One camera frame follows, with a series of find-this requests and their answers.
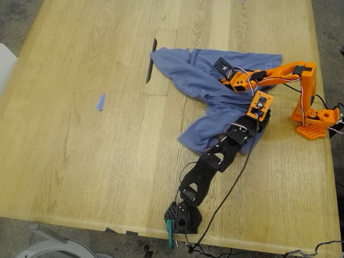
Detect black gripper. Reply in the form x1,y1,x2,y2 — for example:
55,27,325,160
238,109,271,138

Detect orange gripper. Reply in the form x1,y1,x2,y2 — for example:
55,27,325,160
220,71,266,94

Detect blue printed T-shirt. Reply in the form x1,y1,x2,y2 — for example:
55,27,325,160
149,47,283,156

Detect black table clamp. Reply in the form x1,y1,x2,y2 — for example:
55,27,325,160
328,103,344,139

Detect teal table clamp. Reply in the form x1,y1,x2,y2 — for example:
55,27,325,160
166,219,175,250

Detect grey plastic chair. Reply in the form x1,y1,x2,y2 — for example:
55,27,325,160
15,222,115,258

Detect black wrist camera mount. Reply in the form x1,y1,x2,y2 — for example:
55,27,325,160
213,56,235,75

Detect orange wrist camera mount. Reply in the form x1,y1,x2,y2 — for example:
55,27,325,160
246,90,274,120

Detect wooden cable hatch lid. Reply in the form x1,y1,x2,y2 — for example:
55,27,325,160
144,28,178,97

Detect black camera cable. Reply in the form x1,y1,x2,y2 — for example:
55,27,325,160
188,112,263,255

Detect grey black cable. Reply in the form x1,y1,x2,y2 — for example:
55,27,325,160
284,240,342,258

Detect black power cable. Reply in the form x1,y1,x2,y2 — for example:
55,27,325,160
184,233,237,258

